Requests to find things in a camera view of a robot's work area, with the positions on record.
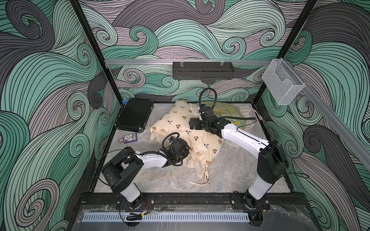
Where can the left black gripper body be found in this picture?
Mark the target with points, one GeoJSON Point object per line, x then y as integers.
{"type": "Point", "coordinates": [179, 158]}

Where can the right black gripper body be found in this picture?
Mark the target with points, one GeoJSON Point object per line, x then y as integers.
{"type": "Point", "coordinates": [199, 124]}

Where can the cream animal print pillow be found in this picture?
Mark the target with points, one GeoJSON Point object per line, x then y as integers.
{"type": "Point", "coordinates": [204, 146]}

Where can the lemon print teal pillow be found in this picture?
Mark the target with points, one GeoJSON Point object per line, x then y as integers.
{"type": "Point", "coordinates": [225, 109]}

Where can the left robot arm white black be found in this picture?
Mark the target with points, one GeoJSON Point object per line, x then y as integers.
{"type": "Point", "coordinates": [122, 169]}

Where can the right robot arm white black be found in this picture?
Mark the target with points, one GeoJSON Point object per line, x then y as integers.
{"type": "Point", "coordinates": [272, 162]}

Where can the blue playing card box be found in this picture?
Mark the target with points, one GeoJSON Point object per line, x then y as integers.
{"type": "Point", "coordinates": [128, 138]}

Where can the black perforated wall tray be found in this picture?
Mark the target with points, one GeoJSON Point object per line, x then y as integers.
{"type": "Point", "coordinates": [203, 71]}

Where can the clear acrylic wall holder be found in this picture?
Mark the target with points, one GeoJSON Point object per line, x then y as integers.
{"type": "Point", "coordinates": [283, 81]}

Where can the white slotted cable duct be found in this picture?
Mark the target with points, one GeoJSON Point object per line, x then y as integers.
{"type": "Point", "coordinates": [168, 217]}

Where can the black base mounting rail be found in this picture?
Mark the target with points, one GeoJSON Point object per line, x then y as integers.
{"type": "Point", "coordinates": [154, 200]}

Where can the aluminium rail back wall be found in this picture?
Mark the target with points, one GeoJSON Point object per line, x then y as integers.
{"type": "Point", "coordinates": [182, 61]}

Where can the aluminium rail wall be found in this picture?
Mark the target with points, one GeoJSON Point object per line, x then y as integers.
{"type": "Point", "coordinates": [182, 61]}
{"type": "Point", "coordinates": [327, 100]}

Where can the aluminium rail right wall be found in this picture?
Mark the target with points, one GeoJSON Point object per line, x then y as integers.
{"type": "Point", "coordinates": [327, 100]}

